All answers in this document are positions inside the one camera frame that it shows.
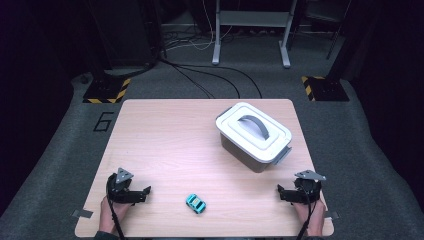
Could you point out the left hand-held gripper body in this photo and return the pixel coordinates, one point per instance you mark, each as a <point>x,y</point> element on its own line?
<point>120,193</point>

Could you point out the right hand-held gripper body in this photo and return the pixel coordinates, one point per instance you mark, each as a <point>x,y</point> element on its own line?
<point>307,191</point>

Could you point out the turquoise toy car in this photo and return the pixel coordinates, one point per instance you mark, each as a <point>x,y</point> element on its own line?
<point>195,203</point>

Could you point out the grey translucent storage box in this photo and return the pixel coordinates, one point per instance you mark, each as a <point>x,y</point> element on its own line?
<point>240,155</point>

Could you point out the white plastic tray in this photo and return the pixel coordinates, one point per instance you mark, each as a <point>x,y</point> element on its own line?
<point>253,131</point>

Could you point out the grey tape strip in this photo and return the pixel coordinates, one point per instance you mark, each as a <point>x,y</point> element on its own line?
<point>82,214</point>
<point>332,215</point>

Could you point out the black tape floor numeral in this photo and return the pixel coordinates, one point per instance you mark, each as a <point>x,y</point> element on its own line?
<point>104,121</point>

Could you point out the black yellow striped base plate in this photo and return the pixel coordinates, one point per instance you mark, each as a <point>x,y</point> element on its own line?
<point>328,89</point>
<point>106,90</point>

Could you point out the black stand post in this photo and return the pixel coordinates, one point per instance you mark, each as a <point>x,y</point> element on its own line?
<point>350,43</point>
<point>98,43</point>

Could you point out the white metal table frame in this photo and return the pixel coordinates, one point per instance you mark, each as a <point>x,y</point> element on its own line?
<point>253,18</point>

